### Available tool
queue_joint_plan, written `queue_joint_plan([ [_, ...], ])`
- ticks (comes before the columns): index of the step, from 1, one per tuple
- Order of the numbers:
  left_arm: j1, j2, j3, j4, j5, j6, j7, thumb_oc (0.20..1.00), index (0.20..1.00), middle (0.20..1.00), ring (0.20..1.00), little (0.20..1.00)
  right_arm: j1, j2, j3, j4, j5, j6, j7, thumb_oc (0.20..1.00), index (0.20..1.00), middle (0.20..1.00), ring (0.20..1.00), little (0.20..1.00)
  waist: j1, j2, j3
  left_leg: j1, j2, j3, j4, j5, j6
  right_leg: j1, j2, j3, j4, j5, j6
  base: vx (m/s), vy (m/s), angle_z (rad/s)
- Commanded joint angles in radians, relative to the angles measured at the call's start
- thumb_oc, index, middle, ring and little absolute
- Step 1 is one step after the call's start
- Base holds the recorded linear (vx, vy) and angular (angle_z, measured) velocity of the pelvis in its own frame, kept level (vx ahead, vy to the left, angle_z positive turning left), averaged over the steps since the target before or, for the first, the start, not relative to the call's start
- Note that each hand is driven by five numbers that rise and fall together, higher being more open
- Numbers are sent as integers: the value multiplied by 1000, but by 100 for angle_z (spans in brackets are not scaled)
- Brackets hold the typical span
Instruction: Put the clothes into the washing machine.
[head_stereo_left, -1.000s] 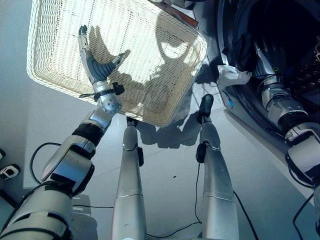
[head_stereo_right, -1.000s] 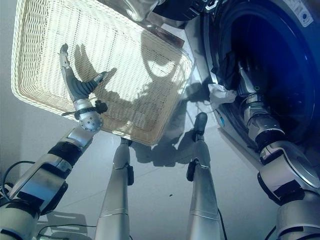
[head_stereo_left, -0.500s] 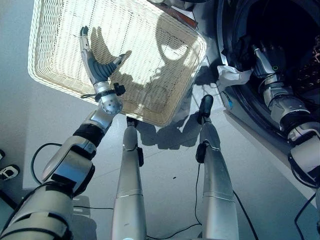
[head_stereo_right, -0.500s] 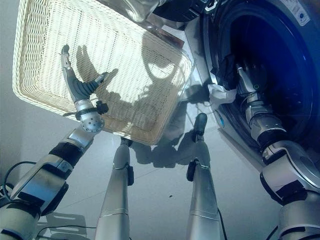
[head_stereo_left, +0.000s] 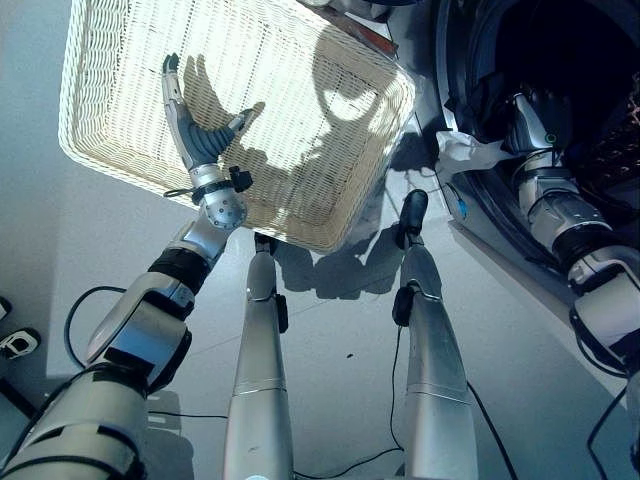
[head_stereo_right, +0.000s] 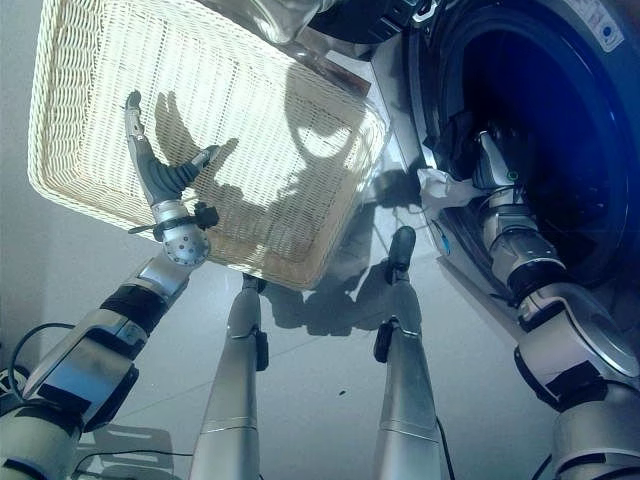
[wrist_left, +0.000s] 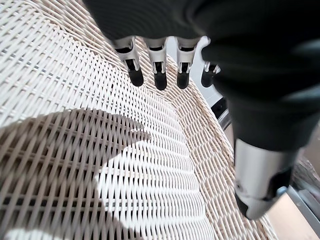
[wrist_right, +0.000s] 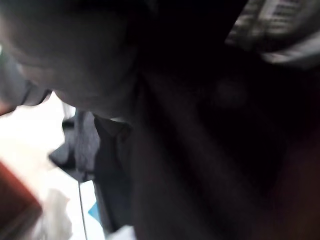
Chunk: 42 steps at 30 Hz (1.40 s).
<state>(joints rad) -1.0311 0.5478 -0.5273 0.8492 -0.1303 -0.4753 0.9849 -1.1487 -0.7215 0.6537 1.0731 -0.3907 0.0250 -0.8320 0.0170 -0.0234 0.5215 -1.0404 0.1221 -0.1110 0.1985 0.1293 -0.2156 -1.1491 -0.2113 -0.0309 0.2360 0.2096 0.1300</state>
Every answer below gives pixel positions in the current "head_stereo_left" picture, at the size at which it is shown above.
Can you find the dark patterned garment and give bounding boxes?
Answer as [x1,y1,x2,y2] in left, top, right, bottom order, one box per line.
[569,72,640,204]

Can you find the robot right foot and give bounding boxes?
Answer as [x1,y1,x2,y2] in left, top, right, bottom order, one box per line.
[396,189,430,250]

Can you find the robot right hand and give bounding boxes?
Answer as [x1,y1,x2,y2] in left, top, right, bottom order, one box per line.
[503,86,574,157]

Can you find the white wicker laundry basket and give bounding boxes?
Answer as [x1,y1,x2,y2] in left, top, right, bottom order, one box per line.
[58,0,418,254]

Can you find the robot left leg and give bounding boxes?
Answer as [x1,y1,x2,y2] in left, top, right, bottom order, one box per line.
[222,249,296,480]

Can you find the white cloth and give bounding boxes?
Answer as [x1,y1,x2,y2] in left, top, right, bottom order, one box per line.
[434,129,517,177]

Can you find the black cable with blue clip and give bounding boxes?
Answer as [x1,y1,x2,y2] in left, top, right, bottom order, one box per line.
[444,181,470,220]

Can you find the robot right leg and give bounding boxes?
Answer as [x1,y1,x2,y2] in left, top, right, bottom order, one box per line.
[392,238,481,480]

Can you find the thin black floor cable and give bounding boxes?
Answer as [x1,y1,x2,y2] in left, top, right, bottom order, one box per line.
[147,410,230,421]

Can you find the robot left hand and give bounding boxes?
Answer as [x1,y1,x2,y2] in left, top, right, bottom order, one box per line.
[161,52,256,172]

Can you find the brown wooden board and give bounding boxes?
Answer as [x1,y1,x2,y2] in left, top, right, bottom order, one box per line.
[343,10,400,57]

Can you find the thin black leg cable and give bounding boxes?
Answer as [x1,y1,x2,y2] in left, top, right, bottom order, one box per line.
[293,324,406,480]

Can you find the black cable loop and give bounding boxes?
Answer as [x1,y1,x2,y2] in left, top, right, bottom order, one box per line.
[586,384,640,480]

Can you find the washing machine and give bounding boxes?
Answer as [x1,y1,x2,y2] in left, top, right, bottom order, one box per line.
[432,0,640,397]

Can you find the black cable beside right leg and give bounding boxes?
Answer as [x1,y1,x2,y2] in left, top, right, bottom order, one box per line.
[466,380,520,480]

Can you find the thick black floor cable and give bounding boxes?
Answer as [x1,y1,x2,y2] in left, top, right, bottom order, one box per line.
[65,285,128,370]

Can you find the robot leg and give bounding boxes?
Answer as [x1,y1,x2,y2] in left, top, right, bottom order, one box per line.
[392,238,481,480]
[222,249,296,480]

